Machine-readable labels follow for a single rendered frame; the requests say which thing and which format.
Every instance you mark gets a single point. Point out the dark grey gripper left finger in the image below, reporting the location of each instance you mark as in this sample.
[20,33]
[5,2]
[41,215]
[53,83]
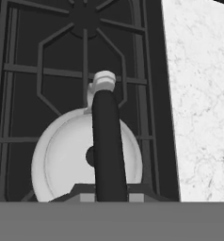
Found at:
[81,193]

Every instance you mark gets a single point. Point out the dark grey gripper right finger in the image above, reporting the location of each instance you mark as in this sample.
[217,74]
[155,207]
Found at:
[139,193]

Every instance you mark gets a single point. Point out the black stove hob with grates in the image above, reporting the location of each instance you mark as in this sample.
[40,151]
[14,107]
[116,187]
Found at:
[29,94]

